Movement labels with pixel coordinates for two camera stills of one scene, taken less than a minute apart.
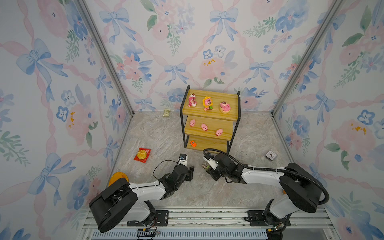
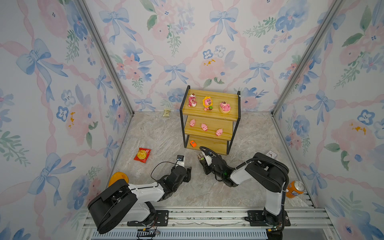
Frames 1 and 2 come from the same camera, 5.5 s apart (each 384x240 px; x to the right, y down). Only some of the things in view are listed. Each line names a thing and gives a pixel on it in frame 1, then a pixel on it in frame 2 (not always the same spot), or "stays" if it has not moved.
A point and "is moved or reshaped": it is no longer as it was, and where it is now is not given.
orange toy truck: [193, 144] stays
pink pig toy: [219, 132] stays
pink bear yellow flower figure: [207, 103] stays
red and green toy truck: [205, 166] is moved or reshaped
